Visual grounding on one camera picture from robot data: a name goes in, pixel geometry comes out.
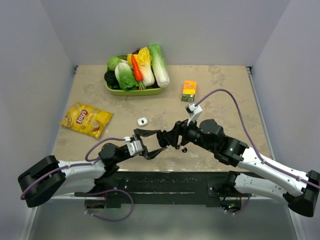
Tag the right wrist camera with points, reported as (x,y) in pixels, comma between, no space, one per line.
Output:
(194,110)

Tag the green plastic tray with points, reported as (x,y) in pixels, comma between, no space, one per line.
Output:
(134,93)

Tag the round green vegetable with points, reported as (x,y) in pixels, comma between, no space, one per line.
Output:
(113,62)

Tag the orange carrot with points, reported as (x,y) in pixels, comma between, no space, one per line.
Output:
(137,73)

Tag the napa cabbage right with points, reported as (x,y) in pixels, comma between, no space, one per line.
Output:
(159,66)

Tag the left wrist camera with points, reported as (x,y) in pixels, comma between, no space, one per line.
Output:
(135,147)

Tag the orange juice box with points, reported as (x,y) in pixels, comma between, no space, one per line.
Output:
(189,91)

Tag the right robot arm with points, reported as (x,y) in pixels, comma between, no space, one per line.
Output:
(298,189)

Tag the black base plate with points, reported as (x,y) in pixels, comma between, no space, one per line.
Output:
(205,188)

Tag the black toy vegetable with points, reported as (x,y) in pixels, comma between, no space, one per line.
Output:
(110,77)

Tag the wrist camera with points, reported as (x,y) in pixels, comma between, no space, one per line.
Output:
(194,110)
(135,147)

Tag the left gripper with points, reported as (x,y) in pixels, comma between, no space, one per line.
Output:
(146,154)

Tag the yellow chips bag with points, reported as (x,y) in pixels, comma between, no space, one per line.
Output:
(86,119)

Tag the green white bok choy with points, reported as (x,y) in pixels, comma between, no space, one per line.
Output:
(125,77)

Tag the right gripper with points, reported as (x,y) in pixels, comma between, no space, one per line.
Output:
(180,128)

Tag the yellow leaf cabbage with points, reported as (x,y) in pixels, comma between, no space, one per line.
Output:
(144,62)

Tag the black earbud charging case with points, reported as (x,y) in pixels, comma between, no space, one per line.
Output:
(161,140)

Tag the white earbud charging case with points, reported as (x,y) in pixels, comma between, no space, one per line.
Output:
(141,122)

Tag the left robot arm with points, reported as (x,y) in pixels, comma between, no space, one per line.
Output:
(51,177)

